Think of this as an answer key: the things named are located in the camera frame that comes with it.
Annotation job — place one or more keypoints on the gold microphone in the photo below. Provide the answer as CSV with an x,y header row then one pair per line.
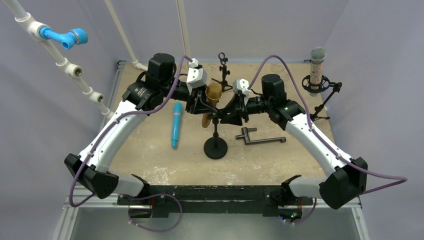
x,y
213,94

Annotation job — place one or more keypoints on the blue microphone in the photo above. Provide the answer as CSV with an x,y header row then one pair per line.
x,y
176,124

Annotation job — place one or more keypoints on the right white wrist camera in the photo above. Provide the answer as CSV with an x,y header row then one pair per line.
x,y
241,87

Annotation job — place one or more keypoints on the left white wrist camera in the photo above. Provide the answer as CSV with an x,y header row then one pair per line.
x,y
196,76

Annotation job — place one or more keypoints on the white PVC pipe frame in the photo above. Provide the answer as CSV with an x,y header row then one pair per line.
x,y
73,71

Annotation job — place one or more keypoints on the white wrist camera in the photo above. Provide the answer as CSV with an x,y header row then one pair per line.
x,y
241,87
196,76

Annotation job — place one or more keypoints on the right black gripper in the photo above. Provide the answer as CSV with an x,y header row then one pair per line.
x,y
238,109

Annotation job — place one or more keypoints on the black round-base microphone stand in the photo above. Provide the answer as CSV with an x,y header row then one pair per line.
x,y
215,147

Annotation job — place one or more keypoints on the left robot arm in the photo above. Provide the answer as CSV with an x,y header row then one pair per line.
x,y
150,92

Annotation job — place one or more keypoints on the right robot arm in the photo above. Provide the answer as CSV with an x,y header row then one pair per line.
x,y
346,178

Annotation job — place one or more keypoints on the dark grey metal pipe fitting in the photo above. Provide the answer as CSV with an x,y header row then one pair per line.
x,y
245,131

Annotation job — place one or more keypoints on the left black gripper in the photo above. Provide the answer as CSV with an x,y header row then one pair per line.
x,y
199,103

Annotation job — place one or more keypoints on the glitter silver-head microphone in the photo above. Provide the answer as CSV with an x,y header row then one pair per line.
x,y
317,58

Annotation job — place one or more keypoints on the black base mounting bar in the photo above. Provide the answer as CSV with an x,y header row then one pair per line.
x,y
159,201

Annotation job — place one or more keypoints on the blue pipe fitting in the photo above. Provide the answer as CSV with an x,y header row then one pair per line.
x,y
76,36

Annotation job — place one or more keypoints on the black tripod microphone stand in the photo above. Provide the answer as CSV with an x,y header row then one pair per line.
x,y
224,73

